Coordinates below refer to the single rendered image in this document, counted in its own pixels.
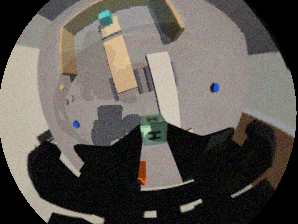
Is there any small blue block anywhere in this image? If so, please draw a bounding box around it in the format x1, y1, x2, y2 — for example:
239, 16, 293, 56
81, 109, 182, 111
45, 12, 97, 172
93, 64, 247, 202
210, 83, 220, 93
73, 120, 80, 128

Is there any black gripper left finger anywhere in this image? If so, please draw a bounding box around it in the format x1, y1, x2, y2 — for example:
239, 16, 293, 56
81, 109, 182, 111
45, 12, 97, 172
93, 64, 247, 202
73, 124, 142, 189

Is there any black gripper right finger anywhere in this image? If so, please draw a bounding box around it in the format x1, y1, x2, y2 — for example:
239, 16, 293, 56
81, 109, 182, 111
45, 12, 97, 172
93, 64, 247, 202
166, 123, 234, 183

